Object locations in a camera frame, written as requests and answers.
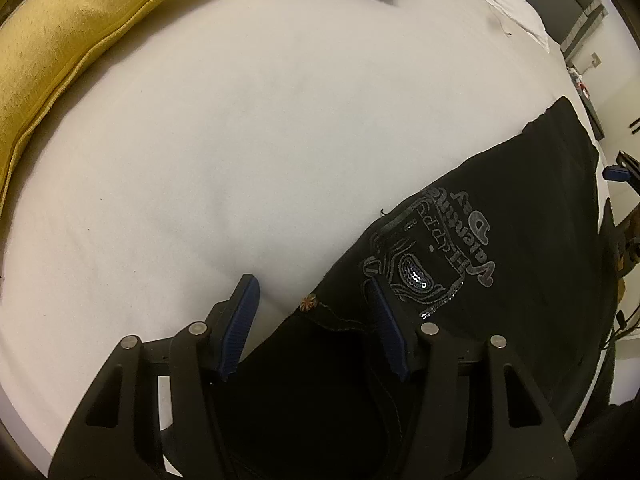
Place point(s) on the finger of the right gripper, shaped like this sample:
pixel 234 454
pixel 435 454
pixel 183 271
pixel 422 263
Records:
pixel 625 169

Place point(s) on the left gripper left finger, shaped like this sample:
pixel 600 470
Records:
pixel 162 402

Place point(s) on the yellow cushion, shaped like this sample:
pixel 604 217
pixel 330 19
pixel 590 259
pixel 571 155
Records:
pixel 45 46

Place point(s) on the white bed mattress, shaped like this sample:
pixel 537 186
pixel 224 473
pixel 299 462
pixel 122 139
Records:
pixel 232 137

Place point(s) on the black pants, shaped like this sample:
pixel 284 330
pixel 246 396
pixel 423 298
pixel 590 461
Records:
pixel 513 242

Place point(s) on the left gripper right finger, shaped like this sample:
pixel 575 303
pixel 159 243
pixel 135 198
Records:
pixel 476 413

